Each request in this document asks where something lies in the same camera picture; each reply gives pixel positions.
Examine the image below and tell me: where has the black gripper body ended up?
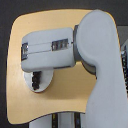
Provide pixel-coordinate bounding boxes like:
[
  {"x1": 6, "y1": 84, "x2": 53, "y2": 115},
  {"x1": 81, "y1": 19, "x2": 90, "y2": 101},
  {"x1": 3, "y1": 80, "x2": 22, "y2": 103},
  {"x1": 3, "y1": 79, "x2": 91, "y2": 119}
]
[{"x1": 32, "y1": 71, "x2": 41, "y2": 90}]

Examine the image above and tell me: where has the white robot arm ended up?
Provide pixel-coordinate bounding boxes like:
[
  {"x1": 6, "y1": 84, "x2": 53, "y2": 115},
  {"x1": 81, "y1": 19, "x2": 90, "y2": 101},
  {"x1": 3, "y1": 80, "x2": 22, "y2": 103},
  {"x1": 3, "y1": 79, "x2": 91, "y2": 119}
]
[{"x1": 21, "y1": 10, "x2": 128, "y2": 128}]

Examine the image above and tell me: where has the white round plate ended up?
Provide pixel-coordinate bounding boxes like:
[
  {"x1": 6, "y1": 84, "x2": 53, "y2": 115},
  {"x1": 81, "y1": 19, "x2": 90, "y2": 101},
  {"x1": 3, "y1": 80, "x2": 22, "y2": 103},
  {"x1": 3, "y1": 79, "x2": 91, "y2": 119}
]
[{"x1": 24, "y1": 70, "x2": 54, "y2": 93}]

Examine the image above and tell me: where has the white table base frame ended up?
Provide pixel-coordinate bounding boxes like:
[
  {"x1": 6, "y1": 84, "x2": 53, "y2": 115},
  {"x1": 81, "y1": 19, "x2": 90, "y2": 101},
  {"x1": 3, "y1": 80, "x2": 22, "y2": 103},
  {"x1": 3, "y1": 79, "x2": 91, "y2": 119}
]
[{"x1": 29, "y1": 112, "x2": 85, "y2": 128}]

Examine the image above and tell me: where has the black cable chain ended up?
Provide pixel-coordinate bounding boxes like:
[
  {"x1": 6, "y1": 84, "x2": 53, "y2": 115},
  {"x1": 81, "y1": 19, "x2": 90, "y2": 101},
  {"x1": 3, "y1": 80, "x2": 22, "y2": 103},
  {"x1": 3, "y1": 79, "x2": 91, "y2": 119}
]
[{"x1": 121, "y1": 39, "x2": 128, "y2": 94}]

